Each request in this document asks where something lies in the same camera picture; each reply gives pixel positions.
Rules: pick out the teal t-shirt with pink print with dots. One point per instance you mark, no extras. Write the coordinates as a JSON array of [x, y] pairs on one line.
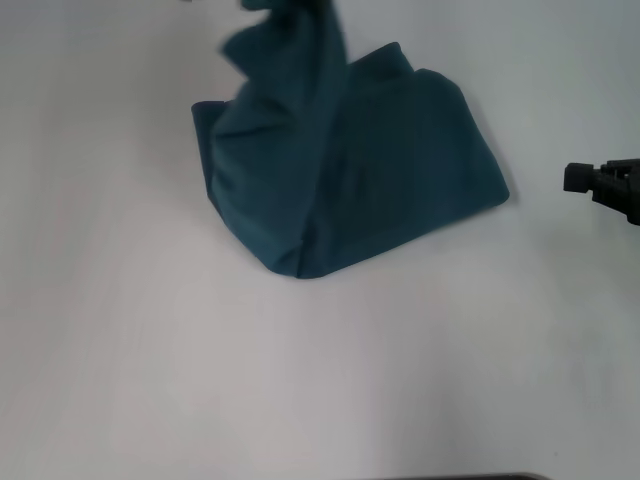
[[350, 175]]

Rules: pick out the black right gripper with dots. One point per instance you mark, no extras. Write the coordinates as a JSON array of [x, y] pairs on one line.
[[620, 187]]

